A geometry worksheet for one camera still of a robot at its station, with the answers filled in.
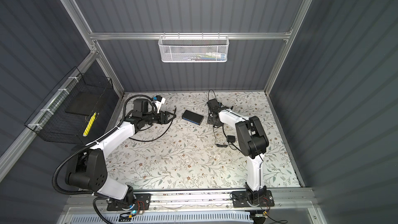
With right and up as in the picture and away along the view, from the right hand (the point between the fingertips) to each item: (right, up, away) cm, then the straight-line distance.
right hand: (215, 121), depth 101 cm
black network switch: (-15, +3, +2) cm, 15 cm away
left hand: (-25, +5, -15) cm, 30 cm away
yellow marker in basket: (-60, +2, -32) cm, 68 cm away
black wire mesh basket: (-73, +6, -29) cm, 79 cm away
